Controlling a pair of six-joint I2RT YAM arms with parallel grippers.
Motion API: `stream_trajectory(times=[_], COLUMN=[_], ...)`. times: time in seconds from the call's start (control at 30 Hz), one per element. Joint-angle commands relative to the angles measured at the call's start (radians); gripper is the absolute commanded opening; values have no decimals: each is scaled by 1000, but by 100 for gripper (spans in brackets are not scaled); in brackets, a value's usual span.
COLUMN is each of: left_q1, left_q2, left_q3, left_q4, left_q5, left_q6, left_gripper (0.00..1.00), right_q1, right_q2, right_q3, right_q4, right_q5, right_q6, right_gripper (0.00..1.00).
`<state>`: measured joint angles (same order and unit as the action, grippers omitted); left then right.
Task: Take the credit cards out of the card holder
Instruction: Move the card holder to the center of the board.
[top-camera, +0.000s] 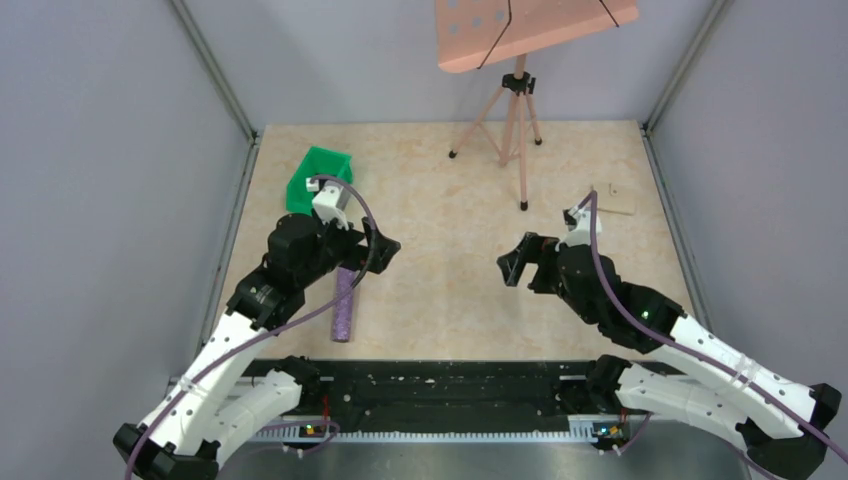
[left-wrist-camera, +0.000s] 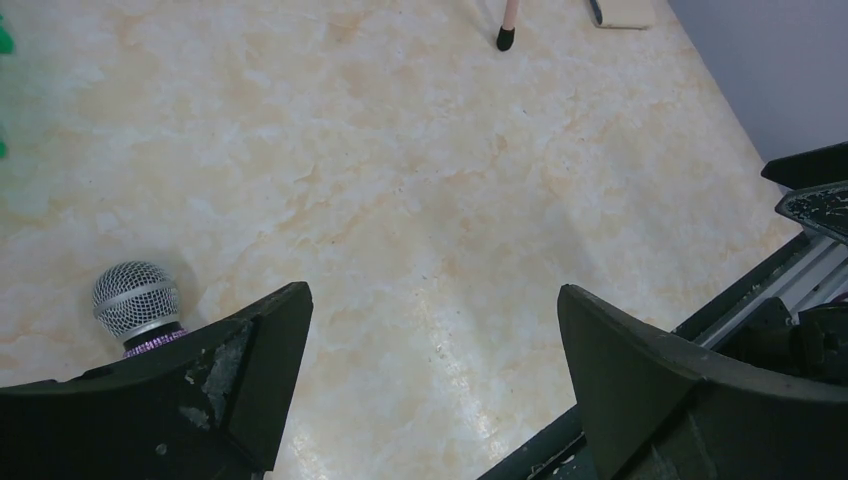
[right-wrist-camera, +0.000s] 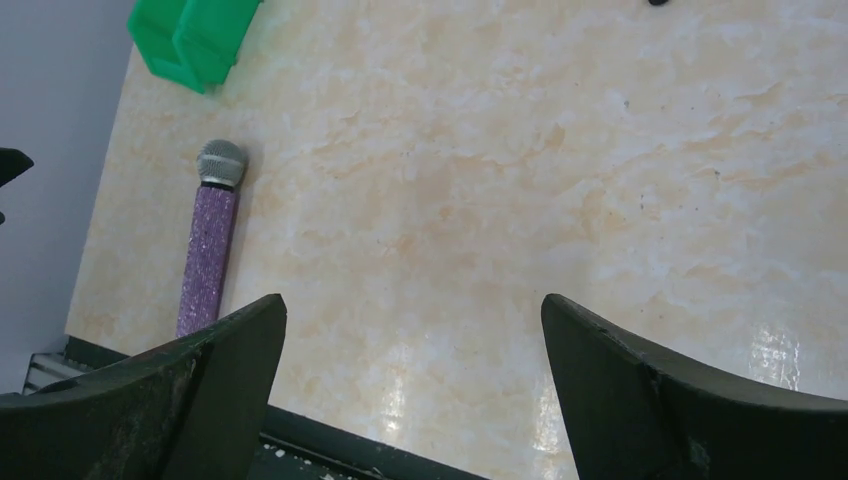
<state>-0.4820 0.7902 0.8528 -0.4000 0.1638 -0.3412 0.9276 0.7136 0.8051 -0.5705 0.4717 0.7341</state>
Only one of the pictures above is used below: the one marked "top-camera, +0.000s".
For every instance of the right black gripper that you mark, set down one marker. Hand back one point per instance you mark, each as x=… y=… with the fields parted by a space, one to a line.
x=536 y=263

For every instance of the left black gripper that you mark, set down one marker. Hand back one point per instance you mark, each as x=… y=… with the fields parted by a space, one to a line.
x=370 y=244

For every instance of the beige card holder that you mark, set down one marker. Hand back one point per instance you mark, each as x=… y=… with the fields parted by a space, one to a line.
x=617 y=199

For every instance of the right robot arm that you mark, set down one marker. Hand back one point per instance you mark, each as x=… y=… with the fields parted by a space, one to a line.
x=776 y=423

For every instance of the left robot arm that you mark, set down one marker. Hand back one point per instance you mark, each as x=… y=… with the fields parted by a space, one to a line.
x=196 y=429

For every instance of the purple glitter microphone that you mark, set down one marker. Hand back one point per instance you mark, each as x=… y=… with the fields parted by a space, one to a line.
x=343 y=314

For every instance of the pink music stand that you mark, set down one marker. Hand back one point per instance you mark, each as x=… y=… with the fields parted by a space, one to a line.
x=475 y=34

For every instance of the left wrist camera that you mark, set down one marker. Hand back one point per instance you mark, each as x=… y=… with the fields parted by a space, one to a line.
x=329 y=201

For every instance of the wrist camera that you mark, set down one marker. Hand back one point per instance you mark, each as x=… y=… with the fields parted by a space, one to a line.
x=329 y=201
x=579 y=222

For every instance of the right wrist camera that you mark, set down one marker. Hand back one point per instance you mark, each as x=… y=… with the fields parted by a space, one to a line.
x=579 y=222

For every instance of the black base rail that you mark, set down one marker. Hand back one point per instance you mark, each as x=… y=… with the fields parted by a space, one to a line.
x=452 y=401

